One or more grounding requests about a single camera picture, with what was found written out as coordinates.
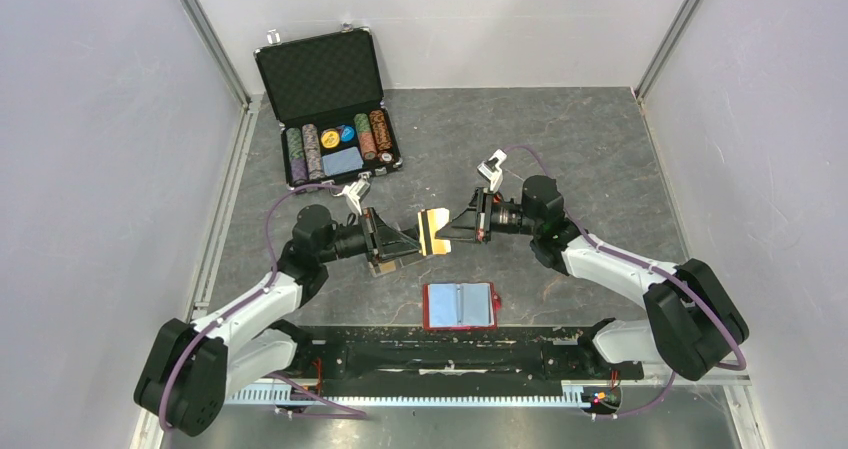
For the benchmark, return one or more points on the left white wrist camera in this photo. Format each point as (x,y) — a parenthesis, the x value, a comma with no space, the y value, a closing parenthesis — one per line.
(354,194)

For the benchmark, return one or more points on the blue poker chip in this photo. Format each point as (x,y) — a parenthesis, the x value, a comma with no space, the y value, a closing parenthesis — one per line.
(346,133)

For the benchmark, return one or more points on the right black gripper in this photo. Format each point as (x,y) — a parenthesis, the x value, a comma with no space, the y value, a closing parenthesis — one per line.
(473,223)

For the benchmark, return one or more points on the red leather card holder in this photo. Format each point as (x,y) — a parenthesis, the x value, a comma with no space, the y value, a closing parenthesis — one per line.
(460,306)

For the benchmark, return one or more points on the blue card deck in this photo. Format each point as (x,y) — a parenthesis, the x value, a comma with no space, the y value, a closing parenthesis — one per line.
(342,161)

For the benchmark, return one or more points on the yellow poker chip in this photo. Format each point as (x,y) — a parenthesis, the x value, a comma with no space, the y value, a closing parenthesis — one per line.
(330,138)

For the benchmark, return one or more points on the gold black striped card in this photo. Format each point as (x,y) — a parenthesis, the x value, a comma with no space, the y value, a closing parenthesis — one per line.
(430,221)

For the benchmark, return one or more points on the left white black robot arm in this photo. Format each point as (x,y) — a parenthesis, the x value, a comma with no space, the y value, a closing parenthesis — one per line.
(192,367)

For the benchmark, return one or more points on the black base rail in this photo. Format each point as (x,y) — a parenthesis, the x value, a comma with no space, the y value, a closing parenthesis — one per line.
(411,362)

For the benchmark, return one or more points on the clear box with black cards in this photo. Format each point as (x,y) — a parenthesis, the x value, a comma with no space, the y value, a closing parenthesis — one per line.
(378,269)

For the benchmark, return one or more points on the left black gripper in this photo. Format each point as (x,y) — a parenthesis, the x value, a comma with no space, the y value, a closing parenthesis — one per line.
(384,242)

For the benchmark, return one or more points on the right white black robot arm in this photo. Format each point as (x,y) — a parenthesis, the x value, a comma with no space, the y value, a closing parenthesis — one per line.
(691,324)

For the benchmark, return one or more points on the black poker chip case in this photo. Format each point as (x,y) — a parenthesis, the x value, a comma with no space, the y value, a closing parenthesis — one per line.
(323,82)

